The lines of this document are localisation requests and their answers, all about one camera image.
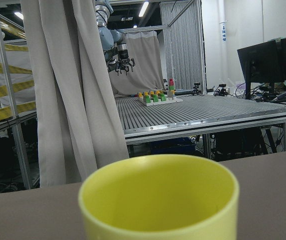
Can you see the yellow plastic cup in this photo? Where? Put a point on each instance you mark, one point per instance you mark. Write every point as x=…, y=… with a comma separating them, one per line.
x=160, y=197

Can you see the tray of coloured blocks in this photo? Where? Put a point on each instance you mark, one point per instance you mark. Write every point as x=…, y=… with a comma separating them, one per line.
x=159, y=97

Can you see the aluminium slatted workbench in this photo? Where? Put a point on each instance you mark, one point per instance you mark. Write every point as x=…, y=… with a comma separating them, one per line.
x=194, y=115

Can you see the grey curtain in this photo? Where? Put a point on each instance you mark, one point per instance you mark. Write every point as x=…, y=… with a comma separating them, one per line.
x=79, y=129

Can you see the black computer monitor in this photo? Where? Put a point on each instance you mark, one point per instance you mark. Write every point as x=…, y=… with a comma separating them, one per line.
x=264, y=63

